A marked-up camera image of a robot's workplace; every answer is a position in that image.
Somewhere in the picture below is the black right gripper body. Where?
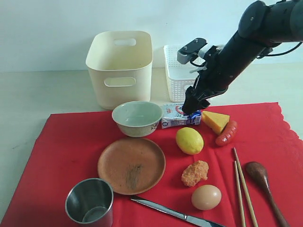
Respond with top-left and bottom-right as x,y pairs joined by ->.
192,46 -> 231,101

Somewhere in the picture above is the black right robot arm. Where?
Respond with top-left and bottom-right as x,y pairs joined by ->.
177,0 -> 303,115

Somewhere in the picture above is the stainless steel cup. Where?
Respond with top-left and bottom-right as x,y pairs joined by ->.
65,178 -> 114,227

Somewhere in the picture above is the yellow cheese wedge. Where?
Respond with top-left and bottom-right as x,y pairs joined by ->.
202,111 -> 230,135

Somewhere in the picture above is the yellow lemon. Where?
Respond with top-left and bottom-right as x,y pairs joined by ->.
176,127 -> 204,155

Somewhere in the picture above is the pale green ceramic bowl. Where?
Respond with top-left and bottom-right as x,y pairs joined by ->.
112,101 -> 163,138

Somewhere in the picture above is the long wooden chopstick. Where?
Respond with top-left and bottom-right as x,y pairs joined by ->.
232,148 -> 258,227

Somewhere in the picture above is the brown egg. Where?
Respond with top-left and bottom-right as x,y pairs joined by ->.
191,184 -> 222,210

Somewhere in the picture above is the white perforated plastic basket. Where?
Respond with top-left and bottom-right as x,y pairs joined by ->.
163,44 -> 212,103

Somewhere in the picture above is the blue white milk carton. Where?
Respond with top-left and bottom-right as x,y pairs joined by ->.
161,103 -> 202,129

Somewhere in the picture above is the orange fried chicken piece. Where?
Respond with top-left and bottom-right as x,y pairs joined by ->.
181,160 -> 209,187

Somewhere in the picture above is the red scalloped table cloth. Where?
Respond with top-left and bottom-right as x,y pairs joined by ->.
1,103 -> 303,227

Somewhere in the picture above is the silver table knife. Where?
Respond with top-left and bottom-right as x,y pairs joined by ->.
130,195 -> 223,227

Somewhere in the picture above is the red toy sausage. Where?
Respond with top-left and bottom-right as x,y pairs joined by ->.
215,120 -> 238,147

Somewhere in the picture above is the dark wooden spoon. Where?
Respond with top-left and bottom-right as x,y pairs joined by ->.
245,161 -> 290,227

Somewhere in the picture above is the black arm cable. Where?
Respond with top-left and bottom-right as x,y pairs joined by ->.
257,41 -> 303,59

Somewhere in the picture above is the cream plastic bin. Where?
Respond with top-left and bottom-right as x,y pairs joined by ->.
86,31 -> 153,110

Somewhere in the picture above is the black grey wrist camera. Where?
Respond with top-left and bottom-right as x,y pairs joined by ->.
177,38 -> 207,65

